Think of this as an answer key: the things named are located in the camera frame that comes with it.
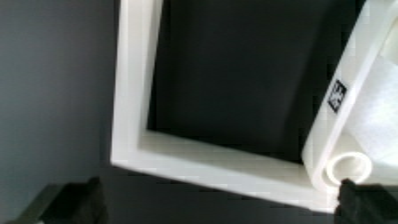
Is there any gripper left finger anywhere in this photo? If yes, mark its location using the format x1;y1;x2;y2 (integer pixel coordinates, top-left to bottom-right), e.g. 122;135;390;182
10;177;108;224

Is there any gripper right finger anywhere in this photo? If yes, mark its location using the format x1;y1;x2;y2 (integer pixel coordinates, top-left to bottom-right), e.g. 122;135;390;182
333;179;398;224

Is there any white desk top tray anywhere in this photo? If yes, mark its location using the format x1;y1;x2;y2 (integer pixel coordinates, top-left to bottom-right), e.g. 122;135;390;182
301;0;398;192

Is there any white left barrier block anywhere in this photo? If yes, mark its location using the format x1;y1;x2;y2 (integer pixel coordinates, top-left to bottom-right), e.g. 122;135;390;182
109;0;163;163

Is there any white front barrier wall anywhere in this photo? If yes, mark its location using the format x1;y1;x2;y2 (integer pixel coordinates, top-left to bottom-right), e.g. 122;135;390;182
109;133;337;213

